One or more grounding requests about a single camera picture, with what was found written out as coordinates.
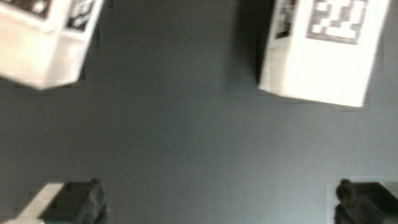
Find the white leg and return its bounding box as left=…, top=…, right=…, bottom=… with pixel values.
left=260, top=0, right=393, bottom=107
left=0, top=0, right=105, bottom=90

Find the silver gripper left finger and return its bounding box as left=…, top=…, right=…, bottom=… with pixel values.
left=11, top=179, right=109, bottom=224

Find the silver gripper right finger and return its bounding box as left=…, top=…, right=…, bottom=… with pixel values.
left=332, top=179, right=398, bottom=224

